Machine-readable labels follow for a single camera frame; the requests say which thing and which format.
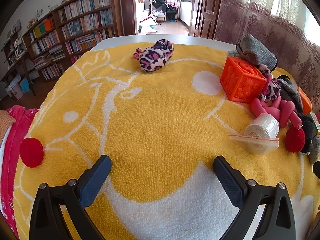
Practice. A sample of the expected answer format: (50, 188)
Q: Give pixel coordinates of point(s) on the dark clothes pile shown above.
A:
(162, 3)

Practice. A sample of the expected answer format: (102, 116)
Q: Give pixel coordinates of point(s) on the wooden bookshelf with books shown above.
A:
(75, 30)

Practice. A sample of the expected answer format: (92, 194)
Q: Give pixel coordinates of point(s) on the orange hollow cube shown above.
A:
(305, 101)

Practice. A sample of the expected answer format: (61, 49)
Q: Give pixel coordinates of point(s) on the brown striped cushion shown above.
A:
(6, 122)

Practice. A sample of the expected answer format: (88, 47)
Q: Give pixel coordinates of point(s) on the yellow printed blanket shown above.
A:
(162, 117)

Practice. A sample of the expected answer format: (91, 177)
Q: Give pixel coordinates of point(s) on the orange embossed cube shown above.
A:
(240, 80)

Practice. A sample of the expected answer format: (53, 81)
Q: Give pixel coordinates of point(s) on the white bag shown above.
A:
(147, 28)

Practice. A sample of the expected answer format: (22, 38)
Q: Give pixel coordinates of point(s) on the brown wooden doorway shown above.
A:
(207, 5)

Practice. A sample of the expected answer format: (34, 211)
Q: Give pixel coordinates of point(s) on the patterned lace curtain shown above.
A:
(275, 17)

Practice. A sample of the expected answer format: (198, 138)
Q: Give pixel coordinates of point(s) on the dark wooden side shelf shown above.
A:
(15, 55)

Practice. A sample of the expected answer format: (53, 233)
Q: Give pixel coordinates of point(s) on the leopard print plush sock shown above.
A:
(152, 57)

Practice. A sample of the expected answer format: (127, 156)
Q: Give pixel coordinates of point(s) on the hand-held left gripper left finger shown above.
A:
(96, 180)

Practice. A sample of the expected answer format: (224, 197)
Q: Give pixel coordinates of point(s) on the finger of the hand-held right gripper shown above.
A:
(317, 170)

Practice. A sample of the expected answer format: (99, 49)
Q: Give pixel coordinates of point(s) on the pale green carton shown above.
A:
(315, 122)

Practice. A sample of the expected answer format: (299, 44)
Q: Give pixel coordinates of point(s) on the grey fabric bundle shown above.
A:
(315, 150)

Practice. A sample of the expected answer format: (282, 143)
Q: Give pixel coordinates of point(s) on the clear plastic bag roll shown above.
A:
(260, 132)

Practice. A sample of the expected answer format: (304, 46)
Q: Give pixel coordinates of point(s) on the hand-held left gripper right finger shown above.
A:
(226, 180)

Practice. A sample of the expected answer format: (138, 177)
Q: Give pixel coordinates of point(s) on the red fleece quilt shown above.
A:
(15, 155)

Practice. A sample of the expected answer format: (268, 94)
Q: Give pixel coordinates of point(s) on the red pompom ball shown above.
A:
(295, 140)
(31, 152)

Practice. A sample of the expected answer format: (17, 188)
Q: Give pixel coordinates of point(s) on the pink knotted rubber toy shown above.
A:
(290, 115)
(260, 107)

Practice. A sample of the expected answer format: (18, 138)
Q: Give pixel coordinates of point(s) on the black sock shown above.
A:
(308, 130)

